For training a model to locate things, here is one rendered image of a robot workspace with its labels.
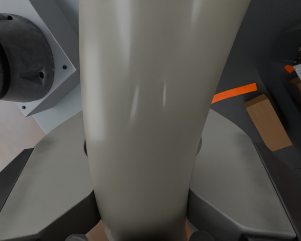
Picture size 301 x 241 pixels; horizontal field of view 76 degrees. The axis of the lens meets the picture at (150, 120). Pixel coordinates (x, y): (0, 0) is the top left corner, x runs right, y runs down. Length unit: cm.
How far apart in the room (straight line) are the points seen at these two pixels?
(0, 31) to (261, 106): 112
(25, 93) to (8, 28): 12
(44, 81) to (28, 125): 177
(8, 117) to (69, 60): 201
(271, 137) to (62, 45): 112
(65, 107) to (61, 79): 16
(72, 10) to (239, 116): 109
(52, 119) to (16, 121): 171
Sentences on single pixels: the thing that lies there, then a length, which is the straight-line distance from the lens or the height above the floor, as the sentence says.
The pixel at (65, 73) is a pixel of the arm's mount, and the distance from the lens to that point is 47.
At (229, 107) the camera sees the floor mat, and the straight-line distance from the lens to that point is 132.
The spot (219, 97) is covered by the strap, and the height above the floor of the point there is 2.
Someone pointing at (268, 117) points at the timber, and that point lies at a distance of 123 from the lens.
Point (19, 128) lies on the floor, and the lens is 237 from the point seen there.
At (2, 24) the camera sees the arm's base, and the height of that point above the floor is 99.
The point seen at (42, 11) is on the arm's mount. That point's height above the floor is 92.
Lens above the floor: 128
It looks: 63 degrees down
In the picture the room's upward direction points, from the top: 135 degrees counter-clockwise
